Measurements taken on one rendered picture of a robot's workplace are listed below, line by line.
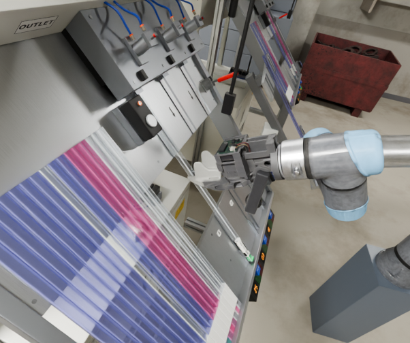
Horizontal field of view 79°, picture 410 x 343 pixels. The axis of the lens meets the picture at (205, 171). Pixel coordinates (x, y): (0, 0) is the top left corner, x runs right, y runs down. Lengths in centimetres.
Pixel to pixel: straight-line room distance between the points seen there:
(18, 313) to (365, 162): 49
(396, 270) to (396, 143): 62
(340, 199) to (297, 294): 117
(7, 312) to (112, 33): 41
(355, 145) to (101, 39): 43
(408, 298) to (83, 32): 126
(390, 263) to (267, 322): 66
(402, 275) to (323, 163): 79
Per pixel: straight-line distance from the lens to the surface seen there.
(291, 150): 45
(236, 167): 48
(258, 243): 77
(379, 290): 119
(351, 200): 51
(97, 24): 49
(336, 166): 45
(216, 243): 62
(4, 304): 36
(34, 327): 38
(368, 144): 45
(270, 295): 156
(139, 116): 46
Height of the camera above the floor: 134
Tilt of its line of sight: 41 degrees down
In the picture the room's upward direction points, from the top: 12 degrees clockwise
